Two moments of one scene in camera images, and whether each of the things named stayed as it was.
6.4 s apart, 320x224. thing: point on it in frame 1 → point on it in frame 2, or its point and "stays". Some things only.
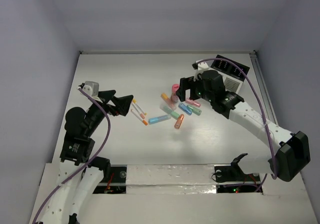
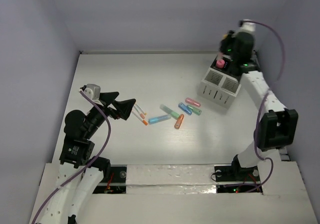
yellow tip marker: (143, 112) stays
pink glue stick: (174, 97) → (220, 62)
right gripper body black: (201, 92) → (227, 45)
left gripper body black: (108, 103) stays
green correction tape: (195, 110) stays
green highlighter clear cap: (169, 111) stays
